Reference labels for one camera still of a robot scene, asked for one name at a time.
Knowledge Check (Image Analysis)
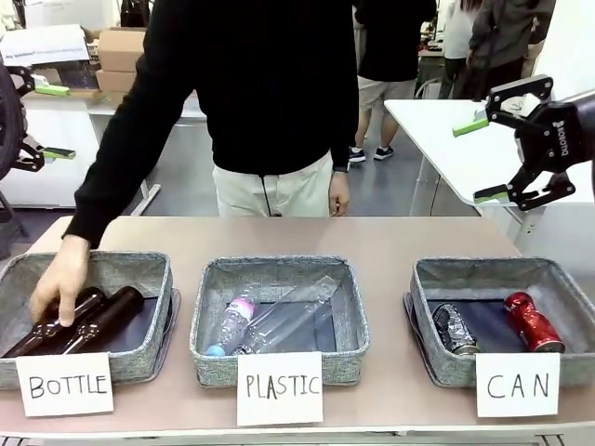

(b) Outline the white paper label PLASTIC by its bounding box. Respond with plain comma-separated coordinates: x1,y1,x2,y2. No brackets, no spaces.
236,351,324,427

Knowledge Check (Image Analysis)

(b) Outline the grey fabric basket bottle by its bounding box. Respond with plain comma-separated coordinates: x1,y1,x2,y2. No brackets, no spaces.
0,251,181,390

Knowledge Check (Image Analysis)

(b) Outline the dark mesh crate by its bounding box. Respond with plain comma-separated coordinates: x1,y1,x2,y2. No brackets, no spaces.
59,64,99,89

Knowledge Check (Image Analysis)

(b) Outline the person's right forearm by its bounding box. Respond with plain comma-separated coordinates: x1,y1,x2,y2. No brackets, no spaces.
73,106,178,250

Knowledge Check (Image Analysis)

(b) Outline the person's left forearm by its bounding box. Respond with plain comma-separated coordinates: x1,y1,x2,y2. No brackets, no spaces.
332,92,362,171

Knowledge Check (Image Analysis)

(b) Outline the red metal can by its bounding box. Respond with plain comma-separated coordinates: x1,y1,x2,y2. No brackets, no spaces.
504,291,567,354

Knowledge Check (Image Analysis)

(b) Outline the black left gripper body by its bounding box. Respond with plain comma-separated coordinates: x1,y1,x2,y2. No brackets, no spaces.
0,64,29,181

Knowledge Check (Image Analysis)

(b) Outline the white background desk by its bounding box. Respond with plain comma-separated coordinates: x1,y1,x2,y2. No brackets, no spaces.
18,95,208,217

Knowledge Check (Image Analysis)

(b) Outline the white printed box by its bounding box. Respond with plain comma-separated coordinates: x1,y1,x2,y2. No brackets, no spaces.
0,23,90,66

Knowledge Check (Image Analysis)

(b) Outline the bystander in white top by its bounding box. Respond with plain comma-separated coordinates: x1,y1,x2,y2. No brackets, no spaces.
439,0,476,99

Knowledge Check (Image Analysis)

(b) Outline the brown glass bottle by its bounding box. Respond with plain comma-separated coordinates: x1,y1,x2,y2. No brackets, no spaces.
59,285,145,357
2,286,106,359

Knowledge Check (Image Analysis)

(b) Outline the black hanging cord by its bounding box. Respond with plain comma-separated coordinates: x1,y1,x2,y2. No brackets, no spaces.
260,174,284,218

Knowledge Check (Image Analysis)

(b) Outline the clear plastic water bottle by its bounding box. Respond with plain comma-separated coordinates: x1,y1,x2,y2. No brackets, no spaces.
205,296,257,358

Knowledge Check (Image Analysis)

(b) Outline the closed flat cardboard box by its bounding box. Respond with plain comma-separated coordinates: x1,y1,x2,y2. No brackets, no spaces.
99,90,129,111
96,69,136,93

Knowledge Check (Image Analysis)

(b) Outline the bystander in dark jacket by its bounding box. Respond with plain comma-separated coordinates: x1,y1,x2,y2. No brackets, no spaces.
467,0,557,101

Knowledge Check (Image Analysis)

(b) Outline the grey fabric basket can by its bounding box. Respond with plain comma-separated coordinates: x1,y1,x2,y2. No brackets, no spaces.
403,257,595,389

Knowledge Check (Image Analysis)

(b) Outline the black white patterned can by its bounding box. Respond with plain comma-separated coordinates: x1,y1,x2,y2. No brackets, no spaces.
431,302,480,357

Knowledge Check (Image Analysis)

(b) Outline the grey fabric basket plastic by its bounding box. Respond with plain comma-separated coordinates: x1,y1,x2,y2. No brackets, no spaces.
189,254,372,389

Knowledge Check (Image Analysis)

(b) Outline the person's left hand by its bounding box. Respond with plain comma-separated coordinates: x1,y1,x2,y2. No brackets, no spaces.
328,171,351,217

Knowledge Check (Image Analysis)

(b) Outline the open cardboard box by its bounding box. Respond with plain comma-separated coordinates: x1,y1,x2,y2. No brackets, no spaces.
96,28,146,73

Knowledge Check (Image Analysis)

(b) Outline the person in black sweater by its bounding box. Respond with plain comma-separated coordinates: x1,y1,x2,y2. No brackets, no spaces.
73,0,362,218

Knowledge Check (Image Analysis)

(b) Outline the person's right hand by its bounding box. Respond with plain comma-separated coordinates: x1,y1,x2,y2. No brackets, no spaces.
29,233,93,328

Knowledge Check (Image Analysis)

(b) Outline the bystander in beige shorts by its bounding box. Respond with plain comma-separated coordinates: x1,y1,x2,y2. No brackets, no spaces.
348,0,438,163

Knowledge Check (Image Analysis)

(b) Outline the white paper label BOTTLE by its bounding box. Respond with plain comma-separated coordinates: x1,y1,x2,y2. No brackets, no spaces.
15,351,115,418

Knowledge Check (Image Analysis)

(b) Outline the white chair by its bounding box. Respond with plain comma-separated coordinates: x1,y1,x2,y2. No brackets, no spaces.
415,76,443,99

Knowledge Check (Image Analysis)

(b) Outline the wooden board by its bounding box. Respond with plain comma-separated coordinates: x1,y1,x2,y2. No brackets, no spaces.
27,87,111,101

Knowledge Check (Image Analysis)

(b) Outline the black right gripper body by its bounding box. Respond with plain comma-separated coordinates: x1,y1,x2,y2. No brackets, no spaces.
514,91,595,180

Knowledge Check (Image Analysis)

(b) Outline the clear plastic wrapper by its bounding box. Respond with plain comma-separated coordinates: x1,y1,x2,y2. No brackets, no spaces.
231,274,343,357

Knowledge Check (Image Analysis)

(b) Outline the white paper label CAN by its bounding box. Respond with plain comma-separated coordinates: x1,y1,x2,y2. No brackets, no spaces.
474,352,562,419

